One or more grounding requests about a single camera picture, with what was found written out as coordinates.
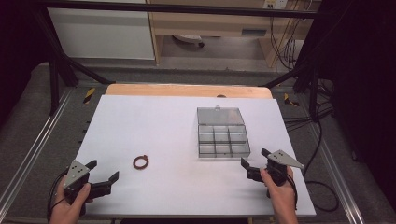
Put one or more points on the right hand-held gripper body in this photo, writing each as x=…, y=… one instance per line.
x=278, y=169

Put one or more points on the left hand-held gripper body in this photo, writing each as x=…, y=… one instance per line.
x=75, y=174

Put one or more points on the person's right hand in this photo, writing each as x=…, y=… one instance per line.
x=283, y=197

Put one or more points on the person's left hand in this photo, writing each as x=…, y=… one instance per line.
x=67, y=213

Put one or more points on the clear plastic compartment box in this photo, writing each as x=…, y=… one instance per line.
x=219, y=116

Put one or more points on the white board sheet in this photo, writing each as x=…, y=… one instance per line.
x=162, y=130

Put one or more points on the wooden table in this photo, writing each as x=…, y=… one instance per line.
x=186, y=90

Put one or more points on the black curtain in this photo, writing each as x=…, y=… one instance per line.
x=15, y=46
x=364, y=77

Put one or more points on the white cabinet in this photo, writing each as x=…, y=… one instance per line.
x=101, y=34

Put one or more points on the light wooden desk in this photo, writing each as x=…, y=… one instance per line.
x=218, y=26

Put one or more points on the grey chair base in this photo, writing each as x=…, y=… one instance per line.
x=188, y=39

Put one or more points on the aluminium rail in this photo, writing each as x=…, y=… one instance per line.
x=34, y=146
x=339, y=180

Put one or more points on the white wall socket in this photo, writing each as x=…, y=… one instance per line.
x=275, y=3

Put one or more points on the black metal frame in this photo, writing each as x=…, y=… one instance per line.
x=186, y=10

